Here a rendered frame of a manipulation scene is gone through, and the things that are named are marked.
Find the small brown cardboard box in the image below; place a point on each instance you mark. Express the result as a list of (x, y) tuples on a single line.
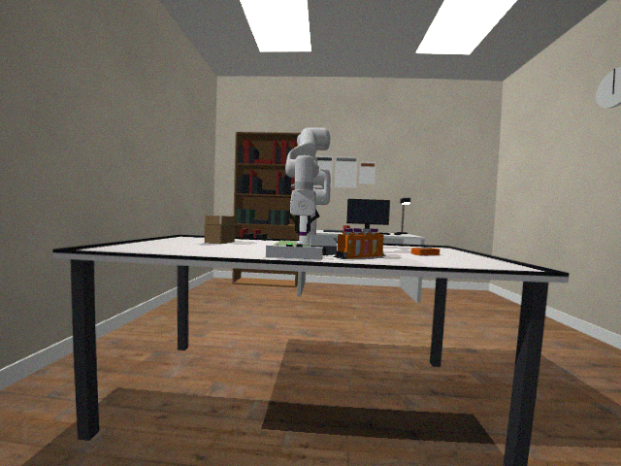
[(216, 233)]

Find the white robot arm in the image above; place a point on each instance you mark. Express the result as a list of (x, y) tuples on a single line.
[(307, 173)]

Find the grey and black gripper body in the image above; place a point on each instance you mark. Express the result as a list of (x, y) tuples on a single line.
[(303, 202)]

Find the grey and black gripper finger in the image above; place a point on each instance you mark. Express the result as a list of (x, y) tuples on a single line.
[(295, 219), (310, 220)]

